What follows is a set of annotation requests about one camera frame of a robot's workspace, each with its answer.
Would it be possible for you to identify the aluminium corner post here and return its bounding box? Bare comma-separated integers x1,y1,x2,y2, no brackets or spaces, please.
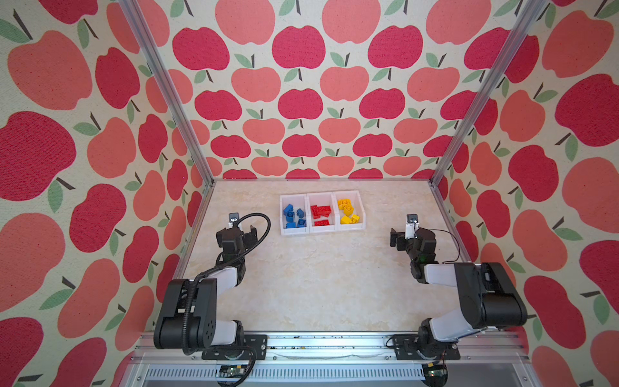
429,0,549,189
119,0,214,190

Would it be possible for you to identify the left aluminium corner post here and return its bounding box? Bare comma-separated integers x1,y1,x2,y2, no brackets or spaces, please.
119,0,214,190

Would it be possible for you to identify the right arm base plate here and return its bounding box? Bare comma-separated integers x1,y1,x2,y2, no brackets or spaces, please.
385,334,461,361

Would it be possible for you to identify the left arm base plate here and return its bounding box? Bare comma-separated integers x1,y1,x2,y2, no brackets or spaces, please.
201,335,269,361

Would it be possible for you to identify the black corrugated cable left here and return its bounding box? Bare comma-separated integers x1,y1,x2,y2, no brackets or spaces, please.
181,212,272,356

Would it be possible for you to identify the right aluminium corner post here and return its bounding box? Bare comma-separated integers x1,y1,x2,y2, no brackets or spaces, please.
429,0,549,189

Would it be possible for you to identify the red long lego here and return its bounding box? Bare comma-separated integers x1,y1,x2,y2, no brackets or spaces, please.
318,206,332,218
314,219,330,227

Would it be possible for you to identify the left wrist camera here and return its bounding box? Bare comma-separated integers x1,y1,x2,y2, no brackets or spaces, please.
228,212,240,228

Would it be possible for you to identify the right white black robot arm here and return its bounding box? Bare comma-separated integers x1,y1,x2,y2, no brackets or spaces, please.
389,223,527,359

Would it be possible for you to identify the aluminium front rail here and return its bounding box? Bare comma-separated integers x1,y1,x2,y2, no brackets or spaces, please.
119,330,541,386

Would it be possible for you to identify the white three-compartment plastic bin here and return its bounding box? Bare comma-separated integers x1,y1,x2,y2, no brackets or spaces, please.
280,190,367,236

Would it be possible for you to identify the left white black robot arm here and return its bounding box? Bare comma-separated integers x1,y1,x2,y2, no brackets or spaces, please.
153,226,258,353

